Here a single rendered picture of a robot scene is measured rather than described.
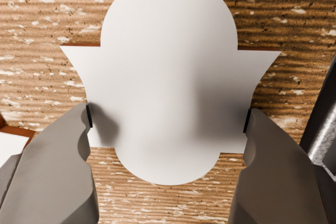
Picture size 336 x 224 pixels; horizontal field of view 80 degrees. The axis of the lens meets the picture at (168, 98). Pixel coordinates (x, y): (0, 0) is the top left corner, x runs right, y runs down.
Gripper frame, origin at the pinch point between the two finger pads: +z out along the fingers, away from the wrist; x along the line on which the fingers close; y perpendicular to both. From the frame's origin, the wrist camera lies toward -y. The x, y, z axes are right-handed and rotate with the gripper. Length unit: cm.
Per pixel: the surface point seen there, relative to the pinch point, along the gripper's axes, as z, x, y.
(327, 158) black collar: 2.0, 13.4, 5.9
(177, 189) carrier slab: 0.6, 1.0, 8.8
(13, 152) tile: 0.1, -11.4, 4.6
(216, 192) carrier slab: 0.5, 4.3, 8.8
